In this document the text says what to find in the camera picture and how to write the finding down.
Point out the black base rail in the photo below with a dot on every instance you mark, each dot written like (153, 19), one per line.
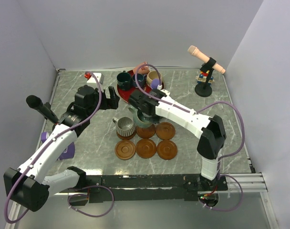
(148, 187)

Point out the wooden coaster one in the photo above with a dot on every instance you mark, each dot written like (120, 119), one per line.
(126, 137)

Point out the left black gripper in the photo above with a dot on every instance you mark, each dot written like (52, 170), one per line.
(111, 103)

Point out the black microphone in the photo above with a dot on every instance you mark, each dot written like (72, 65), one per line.
(44, 109)

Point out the colourful toy car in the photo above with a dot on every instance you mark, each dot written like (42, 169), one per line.
(202, 76)

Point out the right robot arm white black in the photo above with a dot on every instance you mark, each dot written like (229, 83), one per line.
(209, 130)

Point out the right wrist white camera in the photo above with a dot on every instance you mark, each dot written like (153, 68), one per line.
(163, 90)

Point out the wooden coaster two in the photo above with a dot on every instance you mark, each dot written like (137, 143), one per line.
(125, 149)

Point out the wooden coaster six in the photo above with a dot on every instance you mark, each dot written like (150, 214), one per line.
(145, 148)

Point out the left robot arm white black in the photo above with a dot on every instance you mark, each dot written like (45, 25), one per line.
(29, 185)

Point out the beige ceramic mug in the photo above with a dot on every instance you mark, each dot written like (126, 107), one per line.
(151, 76)

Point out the wooden coaster four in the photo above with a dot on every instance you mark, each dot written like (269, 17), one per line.
(165, 131)

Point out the wooden coaster three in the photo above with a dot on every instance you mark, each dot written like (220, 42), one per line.
(145, 132)

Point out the wrist white camera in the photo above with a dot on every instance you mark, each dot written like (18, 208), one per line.
(93, 78)
(163, 90)

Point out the pink toy microphone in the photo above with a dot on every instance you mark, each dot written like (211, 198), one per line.
(194, 51)

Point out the red round tray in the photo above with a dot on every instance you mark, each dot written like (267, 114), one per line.
(126, 94)

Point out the aluminium rail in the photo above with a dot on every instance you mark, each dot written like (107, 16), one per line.
(249, 182)

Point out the pink floral cup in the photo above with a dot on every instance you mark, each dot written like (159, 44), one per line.
(143, 70)

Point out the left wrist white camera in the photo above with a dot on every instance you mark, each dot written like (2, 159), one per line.
(93, 78)

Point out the wooden coaster five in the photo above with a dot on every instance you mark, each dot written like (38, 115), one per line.
(167, 149)

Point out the dark blue small cup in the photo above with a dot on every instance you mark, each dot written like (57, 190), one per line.
(138, 78)

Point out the dark green mug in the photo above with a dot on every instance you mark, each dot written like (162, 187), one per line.
(124, 81)

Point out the black stand of pink microphone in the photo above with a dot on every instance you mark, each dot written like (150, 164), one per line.
(204, 89)

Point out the purple box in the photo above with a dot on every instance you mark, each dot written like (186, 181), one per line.
(68, 153)

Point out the purple toy microphone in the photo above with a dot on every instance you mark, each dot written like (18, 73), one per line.
(156, 84)

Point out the grey striped mug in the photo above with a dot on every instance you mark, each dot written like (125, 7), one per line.
(124, 126)

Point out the teal glazed mug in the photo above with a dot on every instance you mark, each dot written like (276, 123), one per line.
(138, 118)

